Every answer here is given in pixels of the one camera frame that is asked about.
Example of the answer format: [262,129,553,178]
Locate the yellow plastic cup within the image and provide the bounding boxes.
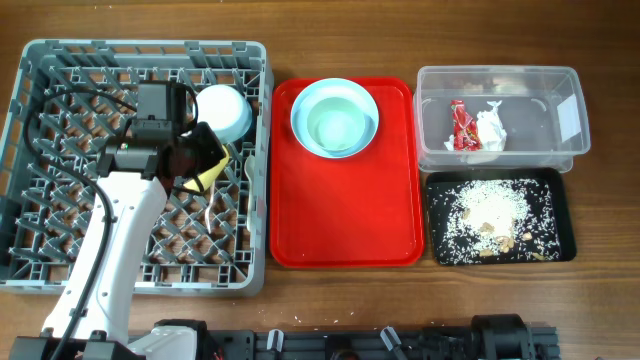
[183,146,231,193]

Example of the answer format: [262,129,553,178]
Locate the light blue bowl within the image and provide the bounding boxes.
[196,85,252,144]

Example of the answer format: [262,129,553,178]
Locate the cream plastic spoon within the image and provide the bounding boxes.
[244,155,255,233]

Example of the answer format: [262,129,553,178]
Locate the small green plate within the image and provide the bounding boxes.
[306,97,369,152]

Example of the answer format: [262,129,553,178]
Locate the large light blue plate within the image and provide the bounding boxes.
[290,78,380,159]

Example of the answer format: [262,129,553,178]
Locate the red snack wrapper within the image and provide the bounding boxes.
[445,100,482,151]

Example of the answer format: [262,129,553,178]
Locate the white napkin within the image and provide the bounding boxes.
[461,100,507,165]

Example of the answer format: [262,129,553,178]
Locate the rice and food scraps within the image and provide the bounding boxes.
[428,179,561,266]

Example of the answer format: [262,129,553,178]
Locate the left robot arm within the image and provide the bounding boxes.
[10,80,227,359]

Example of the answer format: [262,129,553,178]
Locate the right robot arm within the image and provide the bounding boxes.
[471,314,532,360]

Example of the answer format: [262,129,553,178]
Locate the grey plastic dishwasher rack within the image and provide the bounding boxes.
[1,39,274,297]

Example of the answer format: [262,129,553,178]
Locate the red plastic tray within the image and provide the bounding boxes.
[268,77,425,269]

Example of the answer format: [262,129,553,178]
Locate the black plastic tray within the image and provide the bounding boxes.
[424,168,577,262]

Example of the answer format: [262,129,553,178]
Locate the clear plastic bin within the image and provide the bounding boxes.
[414,65,591,173]

